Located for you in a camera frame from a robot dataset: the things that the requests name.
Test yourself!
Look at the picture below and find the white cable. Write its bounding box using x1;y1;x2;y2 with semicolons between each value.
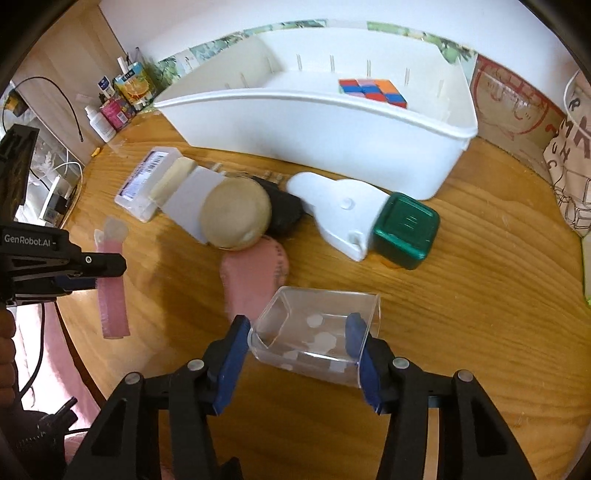
31;159;85;186

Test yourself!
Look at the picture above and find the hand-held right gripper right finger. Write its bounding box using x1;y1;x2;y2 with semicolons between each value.
345;313;536;480

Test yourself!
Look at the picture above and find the white plastic device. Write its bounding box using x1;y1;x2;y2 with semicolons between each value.
286;172;393;263

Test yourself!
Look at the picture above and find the pink patterned can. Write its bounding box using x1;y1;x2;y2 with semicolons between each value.
99;98;137;134

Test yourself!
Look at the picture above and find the black zipper bag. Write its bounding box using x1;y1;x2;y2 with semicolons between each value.
0;399;81;480

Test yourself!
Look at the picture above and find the white power strip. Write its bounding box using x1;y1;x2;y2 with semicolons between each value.
39;175;77;221

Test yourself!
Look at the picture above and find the white plastic bin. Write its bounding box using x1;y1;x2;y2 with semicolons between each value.
152;27;479;201

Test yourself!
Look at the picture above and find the gold round compact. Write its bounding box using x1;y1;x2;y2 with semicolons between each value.
200;178;273;252

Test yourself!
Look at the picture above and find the clear plastic box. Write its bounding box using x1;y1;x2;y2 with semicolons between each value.
248;285;383;388

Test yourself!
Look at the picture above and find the white plastic bottle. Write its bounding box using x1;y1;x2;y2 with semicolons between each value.
84;106;117;143

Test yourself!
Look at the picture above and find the pink cloth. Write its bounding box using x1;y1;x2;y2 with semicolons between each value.
13;295;106;462

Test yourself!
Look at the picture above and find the red printed cardboard box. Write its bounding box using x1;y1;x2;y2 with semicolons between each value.
471;54;568;151

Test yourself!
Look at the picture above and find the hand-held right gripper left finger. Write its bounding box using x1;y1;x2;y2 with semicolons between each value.
62;315;251;480

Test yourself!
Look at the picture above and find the pink hair roller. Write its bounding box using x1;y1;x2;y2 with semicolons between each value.
93;218;132;341

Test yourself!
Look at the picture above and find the multicoloured puzzle cube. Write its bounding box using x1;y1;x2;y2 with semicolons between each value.
338;78;410;110

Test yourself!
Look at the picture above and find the beige printed bag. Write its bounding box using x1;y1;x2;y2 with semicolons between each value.
542;69;591;237

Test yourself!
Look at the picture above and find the thick black cable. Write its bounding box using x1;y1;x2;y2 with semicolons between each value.
18;300;48;403

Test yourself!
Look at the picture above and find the clear case with barcode label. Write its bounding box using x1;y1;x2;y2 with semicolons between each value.
115;147;182;223

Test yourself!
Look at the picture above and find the cream wedge block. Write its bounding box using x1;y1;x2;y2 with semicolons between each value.
150;157;198;206

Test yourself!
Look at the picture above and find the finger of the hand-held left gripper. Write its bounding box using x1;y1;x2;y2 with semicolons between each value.
9;251;127;279
9;275;100;304

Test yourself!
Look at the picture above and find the orange juice carton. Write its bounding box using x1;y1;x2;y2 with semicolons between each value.
113;62;155;112

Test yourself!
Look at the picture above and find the green perfume bottle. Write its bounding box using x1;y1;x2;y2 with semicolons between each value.
370;192;440;271

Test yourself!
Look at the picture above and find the person's left hand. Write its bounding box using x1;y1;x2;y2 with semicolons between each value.
0;314;18;409

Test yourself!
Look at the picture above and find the pink egg-shaped sponge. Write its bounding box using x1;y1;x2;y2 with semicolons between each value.
220;235;291;325

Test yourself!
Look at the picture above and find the thin black cable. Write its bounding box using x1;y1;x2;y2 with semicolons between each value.
10;76;86;140

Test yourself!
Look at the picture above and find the black plug adaptor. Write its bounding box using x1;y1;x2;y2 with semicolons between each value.
252;175;305;238

